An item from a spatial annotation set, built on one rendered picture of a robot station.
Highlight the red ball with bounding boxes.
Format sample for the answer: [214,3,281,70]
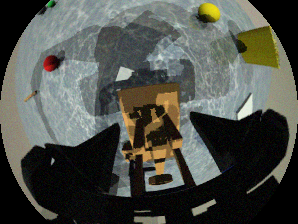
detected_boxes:
[43,55,59,72]

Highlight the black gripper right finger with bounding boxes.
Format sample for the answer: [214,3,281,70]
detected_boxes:
[189,111,262,172]

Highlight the green ball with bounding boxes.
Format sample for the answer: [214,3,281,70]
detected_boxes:
[48,0,56,8]

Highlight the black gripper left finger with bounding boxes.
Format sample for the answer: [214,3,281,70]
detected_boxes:
[45,123,121,193]

